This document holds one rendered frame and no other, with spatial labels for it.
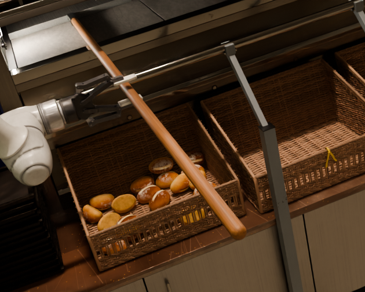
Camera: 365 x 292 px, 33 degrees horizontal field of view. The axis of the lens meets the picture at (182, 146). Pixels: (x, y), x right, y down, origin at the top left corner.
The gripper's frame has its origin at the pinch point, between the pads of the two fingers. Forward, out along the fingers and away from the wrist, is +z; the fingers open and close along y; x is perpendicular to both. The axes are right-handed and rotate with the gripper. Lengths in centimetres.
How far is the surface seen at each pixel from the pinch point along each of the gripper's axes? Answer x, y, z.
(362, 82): -30, 41, 93
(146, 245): -6, 58, -8
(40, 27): -100, 0, -15
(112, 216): -26, 56, -15
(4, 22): -38, -20, -27
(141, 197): -34, 58, -2
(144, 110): 18.9, -0.6, -0.3
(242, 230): 80, 1, 1
